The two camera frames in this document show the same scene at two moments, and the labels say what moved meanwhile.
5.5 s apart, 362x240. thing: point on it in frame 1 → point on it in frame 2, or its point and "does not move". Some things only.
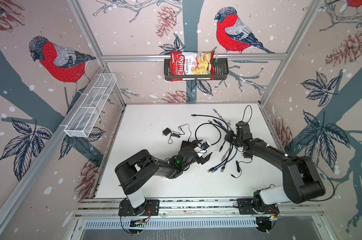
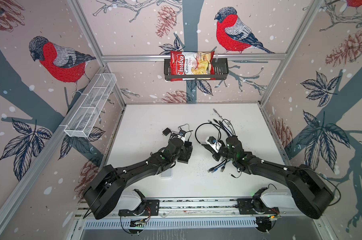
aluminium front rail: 109,208 does not move
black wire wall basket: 221,72 does not move
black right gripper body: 232,138 → 222,153
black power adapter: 166,132 does not move
